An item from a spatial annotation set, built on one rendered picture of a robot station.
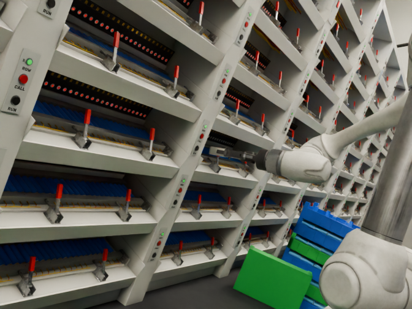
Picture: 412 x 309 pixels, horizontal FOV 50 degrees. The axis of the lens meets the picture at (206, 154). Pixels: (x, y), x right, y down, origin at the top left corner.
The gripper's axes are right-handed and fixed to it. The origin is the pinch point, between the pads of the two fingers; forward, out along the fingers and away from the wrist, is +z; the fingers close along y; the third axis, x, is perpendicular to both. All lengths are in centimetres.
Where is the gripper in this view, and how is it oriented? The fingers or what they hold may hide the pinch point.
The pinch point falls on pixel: (219, 151)
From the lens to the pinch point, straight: 165.5
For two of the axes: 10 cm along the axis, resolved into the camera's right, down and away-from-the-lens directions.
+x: 1.9, -9.8, 0.2
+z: -8.6, -1.6, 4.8
